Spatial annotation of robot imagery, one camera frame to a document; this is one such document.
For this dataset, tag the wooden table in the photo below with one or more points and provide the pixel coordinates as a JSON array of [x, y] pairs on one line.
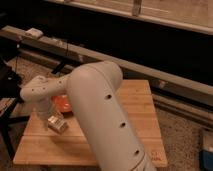
[[40, 146]]

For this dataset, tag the white plastic bottle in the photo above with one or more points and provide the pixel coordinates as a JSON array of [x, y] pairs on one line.
[[57, 124]]

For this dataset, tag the long wooden beam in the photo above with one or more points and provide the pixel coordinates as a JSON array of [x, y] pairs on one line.
[[166, 82]]

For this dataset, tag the black chair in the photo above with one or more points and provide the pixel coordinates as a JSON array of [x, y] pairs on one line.
[[9, 90]]

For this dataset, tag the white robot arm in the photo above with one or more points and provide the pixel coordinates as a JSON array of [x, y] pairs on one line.
[[91, 90]]

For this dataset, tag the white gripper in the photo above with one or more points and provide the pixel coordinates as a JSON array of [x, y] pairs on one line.
[[45, 109]]

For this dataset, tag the orange ceramic bowl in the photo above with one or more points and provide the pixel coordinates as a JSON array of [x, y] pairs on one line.
[[62, 104]]

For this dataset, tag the blue and white box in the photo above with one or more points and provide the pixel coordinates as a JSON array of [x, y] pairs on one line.
[[206, 153]]

